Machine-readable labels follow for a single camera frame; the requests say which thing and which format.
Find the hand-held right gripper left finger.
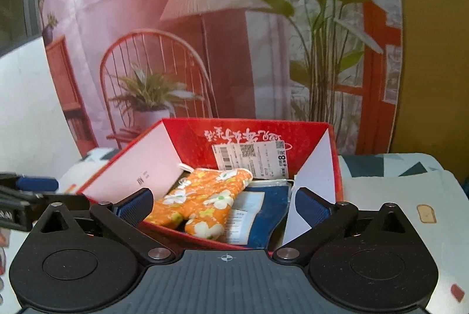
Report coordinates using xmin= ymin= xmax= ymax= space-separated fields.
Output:
xmin=35 ymin=187 xmax=176 ymax=265

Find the printed tablecloth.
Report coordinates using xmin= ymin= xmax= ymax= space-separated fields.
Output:
xmin=0 ymin=147 xmax=469 ymax=314

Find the orange floral oven mitt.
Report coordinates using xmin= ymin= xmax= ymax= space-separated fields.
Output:
xmin=144 ymin=167 xmax=254 ymax=240

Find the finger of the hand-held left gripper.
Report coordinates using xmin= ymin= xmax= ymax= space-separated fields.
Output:
xmin=0 ymin=173 xmax=60 ymax=193
xmin=0 ymin=189 xmax=91 ymax=213

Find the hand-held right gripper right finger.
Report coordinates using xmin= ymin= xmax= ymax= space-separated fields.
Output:
xmin=273 ymin=187 xmax=415 ymax=265

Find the red strawberry print cardboard box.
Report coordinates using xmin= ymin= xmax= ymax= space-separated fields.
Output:
xmin=75 ymin=118 xmax=344 ymax=252

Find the blue fabric package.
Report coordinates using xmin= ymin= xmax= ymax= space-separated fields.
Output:
xmin=220 ymin=178 xmax=294 ymax=251

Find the printed wall poster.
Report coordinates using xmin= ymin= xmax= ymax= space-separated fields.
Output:
xmin=36 ymin=0 xmax=404 ymax=158

